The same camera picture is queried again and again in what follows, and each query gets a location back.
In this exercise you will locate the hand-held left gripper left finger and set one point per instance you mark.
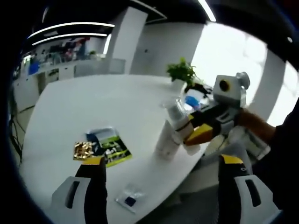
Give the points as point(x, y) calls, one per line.
point(93, 193)

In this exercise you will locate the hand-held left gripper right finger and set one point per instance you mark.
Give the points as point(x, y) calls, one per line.
point(230, 193)

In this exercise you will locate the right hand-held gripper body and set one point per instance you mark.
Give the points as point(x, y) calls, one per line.
point(234, 95)

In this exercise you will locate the white slim skincare bottle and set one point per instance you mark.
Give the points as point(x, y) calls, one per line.
point(180, 116)

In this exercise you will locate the white skincare tube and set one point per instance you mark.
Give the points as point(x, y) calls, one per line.
point(167, 142)

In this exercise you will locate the gold foil skincare sachet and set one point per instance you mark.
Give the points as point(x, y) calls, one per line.
point(82, 151)

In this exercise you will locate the green black skincare sachet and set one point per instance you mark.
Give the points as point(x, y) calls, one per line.
point(116, 151)

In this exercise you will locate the blue storage bin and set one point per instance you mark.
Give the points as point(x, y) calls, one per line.
point(33, 68)

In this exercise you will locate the blue plastic packet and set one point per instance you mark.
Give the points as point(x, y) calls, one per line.
point(192, 102)

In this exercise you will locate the grey mesh office chair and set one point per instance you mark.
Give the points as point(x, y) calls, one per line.
point(198, 179)

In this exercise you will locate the small clear plastic bag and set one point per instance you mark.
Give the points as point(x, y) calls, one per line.
point(130, 199)

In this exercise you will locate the white plant pot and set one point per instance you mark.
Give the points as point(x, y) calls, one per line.
point(178, 83)

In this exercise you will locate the green potted plant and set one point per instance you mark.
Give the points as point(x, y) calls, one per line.
point(184, 70)

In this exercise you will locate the white mesh chair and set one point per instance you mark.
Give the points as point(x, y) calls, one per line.
point(116, 66)
point(91, 70)

